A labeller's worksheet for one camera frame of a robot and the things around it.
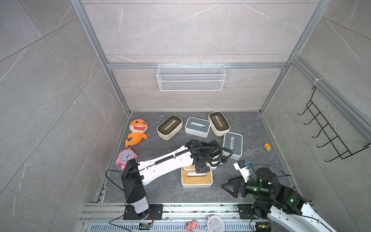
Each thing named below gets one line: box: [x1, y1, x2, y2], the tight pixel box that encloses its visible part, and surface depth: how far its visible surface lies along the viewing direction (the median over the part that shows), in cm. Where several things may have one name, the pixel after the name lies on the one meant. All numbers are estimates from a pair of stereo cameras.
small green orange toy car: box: [263, 143, 272, 153], surface depth 99 cm
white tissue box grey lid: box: [184, 116, 212, 139], surface depth 107 cm
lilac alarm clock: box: [205, 214, 225, 232], surface depth 70 cm
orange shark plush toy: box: [125, 118, 148, 149], surface depth 102 cm
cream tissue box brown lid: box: [207, 111, 231, 137], surface depth 107 cm
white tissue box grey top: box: [222, 131, 243, 160], surface depth 98 cm
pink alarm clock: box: [114, 147, 138, 171], surface depth 94 cm
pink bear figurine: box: [185, 219, 200, 232], surface depth 69 cm
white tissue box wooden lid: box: [181, 167, 214, 189], surface depth 81 cm
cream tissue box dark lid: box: [156, 114, 184, 141], surface depth 106 cm
